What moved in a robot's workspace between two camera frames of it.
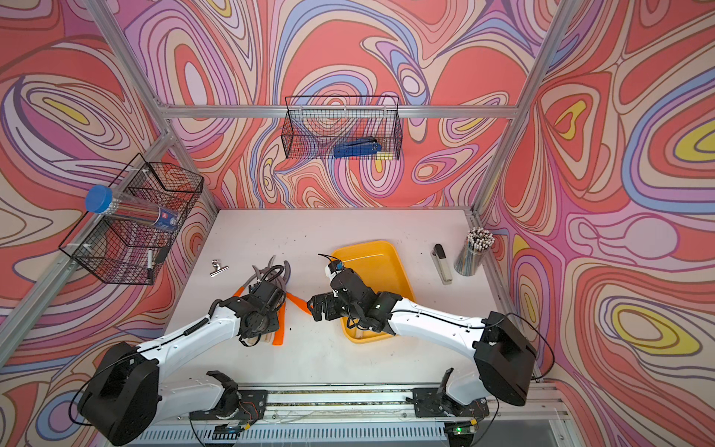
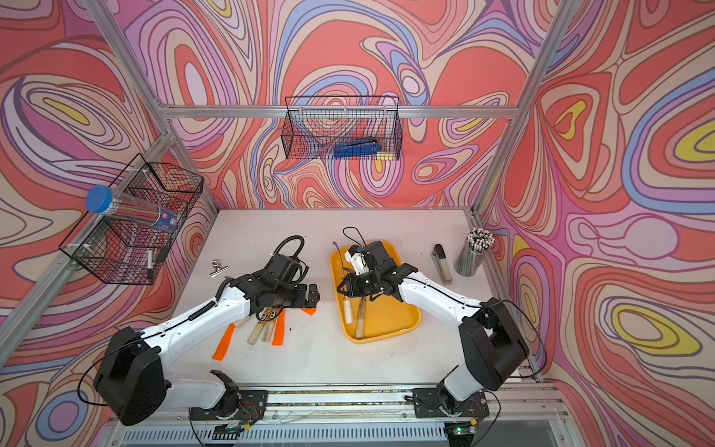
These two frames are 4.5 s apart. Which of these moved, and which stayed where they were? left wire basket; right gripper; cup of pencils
Moved: right gripper
Stayed: cup of pencils; left wire basket
